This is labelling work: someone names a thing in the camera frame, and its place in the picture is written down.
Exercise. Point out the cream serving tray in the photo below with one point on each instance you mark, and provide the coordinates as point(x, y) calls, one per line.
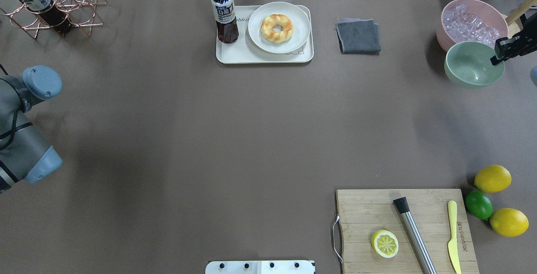
point(252, 48)

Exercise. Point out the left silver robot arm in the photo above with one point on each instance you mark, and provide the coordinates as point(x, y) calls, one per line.
point(25, 153)

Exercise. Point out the dark tea bottle on tray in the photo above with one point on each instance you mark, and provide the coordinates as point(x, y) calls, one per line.
point(226, 21)

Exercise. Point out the pink bowl of ice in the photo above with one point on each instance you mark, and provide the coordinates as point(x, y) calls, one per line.
point(470, 21)

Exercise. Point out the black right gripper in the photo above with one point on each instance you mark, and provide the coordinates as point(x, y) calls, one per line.
point(512, 48)

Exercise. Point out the wooden cutting board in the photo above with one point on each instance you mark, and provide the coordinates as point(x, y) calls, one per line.
point(365, 211)

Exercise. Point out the yellow lemon right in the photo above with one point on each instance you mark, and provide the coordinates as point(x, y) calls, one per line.
point(509, 222)

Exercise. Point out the copper wire bottle rack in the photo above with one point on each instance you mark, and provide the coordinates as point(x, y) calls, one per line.
point(77, 14)

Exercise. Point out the yellow lemon left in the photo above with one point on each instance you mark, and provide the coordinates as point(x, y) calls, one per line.
point(493, 179)

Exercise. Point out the yellow lemon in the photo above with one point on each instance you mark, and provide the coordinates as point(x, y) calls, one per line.
point(509, 222)
point(493, 179)

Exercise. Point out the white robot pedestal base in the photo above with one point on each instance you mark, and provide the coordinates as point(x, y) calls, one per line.
point(291, 266)

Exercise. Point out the glazed donut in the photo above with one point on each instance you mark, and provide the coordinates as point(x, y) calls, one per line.
point(277, 28)

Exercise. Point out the yellow plastic knife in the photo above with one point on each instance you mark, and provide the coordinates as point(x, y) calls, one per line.
point(453, 241)

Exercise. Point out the grey folded cloth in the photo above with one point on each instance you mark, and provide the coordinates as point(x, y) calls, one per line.
point(359, 36)

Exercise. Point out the half lemon slice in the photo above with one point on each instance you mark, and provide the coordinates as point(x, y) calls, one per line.
point(385, 243)

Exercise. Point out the wooden glass stand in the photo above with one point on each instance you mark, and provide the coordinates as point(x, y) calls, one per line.
point(518, 11)

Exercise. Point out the green lime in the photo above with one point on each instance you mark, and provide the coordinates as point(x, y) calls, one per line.
point(479, 205)

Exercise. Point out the white plate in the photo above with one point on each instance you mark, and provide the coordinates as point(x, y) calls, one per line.
point(301, 22)

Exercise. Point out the mint green bowl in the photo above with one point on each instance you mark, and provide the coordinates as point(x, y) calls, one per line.
point(468, 65)

